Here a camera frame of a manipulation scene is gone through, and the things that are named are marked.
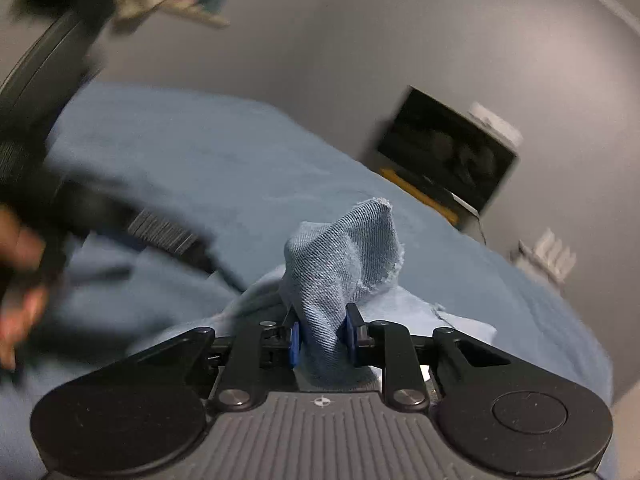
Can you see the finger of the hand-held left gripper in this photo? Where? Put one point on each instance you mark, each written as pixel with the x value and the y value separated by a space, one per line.
pixel 225 276

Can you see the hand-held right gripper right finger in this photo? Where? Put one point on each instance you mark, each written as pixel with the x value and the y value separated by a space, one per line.
pixel 351 341

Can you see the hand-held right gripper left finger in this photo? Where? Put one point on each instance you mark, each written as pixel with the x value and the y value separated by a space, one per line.
pixel 295 345

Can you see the light blue denim jacket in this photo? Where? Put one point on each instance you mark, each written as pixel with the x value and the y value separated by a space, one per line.
pixel 345 265

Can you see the person's left hand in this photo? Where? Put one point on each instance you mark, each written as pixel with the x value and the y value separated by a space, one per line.
pixel 20 255

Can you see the blue bed blanket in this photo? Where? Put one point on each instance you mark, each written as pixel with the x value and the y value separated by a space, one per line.
pixel 210 150

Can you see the yellow board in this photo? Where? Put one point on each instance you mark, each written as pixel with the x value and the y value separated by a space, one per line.
pixel 422 197

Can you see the wooden window sill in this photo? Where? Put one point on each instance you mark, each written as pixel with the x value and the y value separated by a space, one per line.
pixel 205 16

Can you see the black flat screen monitor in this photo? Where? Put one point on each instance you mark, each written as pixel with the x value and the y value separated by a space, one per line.
pixel 445 150

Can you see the white box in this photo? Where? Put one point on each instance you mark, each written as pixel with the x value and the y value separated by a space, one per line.
pixel 497 122

